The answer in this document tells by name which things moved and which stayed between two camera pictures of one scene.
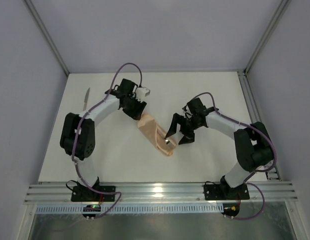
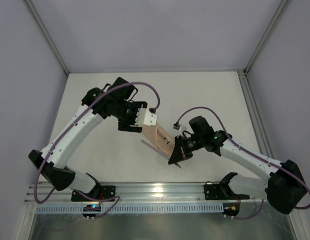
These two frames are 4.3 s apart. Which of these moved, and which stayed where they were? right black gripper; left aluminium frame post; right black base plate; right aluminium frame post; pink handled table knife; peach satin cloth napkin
Moved: pink handled table knife; right black gripper
Stayed: right aluminium frame post; left aluminium frame post; right black base plate; peach satin cloth napkin
